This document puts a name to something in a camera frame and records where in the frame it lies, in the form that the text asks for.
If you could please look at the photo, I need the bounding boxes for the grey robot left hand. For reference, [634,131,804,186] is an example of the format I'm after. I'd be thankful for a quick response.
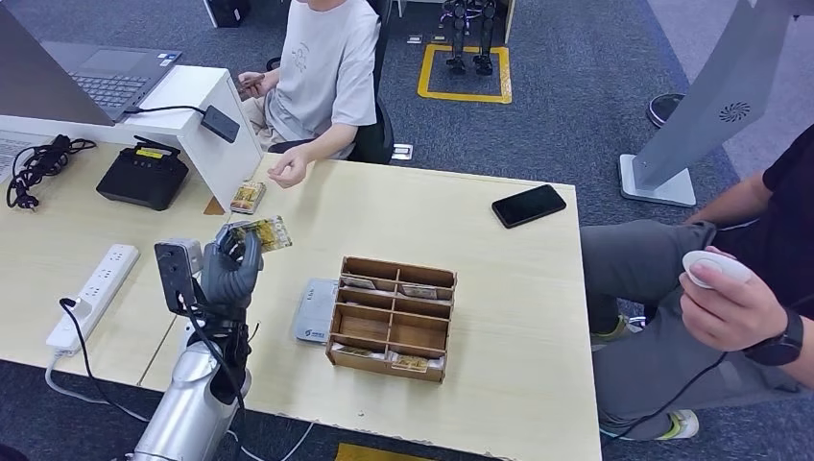
[200,222,264,311]

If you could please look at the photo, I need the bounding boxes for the person's left hand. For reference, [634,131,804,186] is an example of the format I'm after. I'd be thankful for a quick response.
[679,246,790,353]
[267,147,313,189]

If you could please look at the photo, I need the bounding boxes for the person's right hand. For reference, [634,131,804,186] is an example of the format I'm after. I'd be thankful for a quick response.
[236,71,269,101]

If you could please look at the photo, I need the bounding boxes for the yellow patterned ID card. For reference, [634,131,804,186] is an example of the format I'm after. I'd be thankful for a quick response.
[229,215,294,254]

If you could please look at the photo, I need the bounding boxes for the white oval remote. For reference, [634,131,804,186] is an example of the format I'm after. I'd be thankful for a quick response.
[682,250,754,291]

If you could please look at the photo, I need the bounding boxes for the person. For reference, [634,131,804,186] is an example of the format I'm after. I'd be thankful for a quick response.
[580,124,814,442]
[236,0,383,189]

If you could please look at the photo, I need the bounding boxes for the grey card reader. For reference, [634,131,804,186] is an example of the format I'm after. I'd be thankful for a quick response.
[292,278,340,346]

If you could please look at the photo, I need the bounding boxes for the stack of patterned cards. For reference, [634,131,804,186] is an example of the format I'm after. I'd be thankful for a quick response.
[229,181,268,216]

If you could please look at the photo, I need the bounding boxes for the black wristwatch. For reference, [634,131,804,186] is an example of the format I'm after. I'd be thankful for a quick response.
[742,307,805,367]

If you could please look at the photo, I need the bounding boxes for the white desk riser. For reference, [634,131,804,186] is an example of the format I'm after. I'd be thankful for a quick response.
[0,65,265,213]

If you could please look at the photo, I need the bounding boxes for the black box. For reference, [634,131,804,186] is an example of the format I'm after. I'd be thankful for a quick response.
[203,0,252,29]

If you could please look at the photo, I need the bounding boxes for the black office chair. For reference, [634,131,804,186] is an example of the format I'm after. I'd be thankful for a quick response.
[265,0,395,165]

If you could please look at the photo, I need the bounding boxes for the green white shoe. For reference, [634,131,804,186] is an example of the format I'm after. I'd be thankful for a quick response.
[589,313,645,345]
[660,408,700,442]

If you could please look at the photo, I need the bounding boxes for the black desktop device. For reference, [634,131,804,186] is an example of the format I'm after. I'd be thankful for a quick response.
[95,134,191,212]

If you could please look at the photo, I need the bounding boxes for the white power strip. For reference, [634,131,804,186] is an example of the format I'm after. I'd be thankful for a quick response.
[45,244,141,356]

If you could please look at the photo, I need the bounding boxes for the brown wooden compartment box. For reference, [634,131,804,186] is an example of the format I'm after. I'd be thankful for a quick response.
[325,255,458,385]

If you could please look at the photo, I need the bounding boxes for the yellow floor tape square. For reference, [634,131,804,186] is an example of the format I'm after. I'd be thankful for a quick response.
[417,43,514,105]

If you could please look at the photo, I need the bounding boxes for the black humanoid robot legs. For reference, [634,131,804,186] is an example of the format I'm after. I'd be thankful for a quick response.
[441,0,498,76]

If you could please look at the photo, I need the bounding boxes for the round black base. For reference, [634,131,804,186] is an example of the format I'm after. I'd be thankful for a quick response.
[645,92,686,129]

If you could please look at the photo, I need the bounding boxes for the grey laptop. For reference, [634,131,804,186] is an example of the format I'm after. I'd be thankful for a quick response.
[0,5,183,127]

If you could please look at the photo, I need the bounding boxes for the grey kiosk stand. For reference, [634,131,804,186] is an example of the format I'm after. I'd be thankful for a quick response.
[618,0,814,208]

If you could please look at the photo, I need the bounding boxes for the yellow floor sticker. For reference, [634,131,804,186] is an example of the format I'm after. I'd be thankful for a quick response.
[335,443,434,461]

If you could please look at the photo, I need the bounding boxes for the black smartphone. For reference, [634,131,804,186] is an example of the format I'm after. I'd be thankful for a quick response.
[491,184,568,230]

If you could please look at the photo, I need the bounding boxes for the pale flat keyboard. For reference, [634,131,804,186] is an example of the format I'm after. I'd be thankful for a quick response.
[0,132,52,185]

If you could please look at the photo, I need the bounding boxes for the black power adapter with cable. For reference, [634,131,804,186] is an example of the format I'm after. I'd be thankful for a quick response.
[124,105,242,144]

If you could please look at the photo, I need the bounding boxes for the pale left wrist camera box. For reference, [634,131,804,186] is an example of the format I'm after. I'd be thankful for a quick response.
[154,238,204,316]

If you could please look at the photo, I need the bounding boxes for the black remote cable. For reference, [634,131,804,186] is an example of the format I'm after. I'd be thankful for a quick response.
[600,352,730,442]

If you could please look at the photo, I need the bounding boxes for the black plugged cable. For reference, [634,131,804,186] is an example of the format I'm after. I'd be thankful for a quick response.
[58,297,154,425]

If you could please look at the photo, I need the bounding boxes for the white power cable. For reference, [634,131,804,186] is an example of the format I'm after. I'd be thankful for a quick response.
[44,352,316,461]

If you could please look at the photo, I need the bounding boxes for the bundled black cable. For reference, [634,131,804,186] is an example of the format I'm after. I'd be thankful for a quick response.
[5,133,98,212]

